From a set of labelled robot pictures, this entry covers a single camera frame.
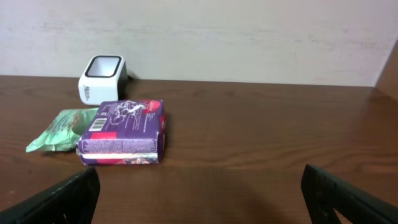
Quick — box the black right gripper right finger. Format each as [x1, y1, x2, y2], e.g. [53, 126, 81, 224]
[301, 164, 397, 224]

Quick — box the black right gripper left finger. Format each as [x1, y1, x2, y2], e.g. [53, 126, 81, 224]
[1, 167, 100, 224]

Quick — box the mint green snack packet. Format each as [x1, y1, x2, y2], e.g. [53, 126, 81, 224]
[25, 108, 98, 152]

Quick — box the purple snack box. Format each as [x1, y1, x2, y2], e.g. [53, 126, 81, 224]
[76, 100, 166, 165]

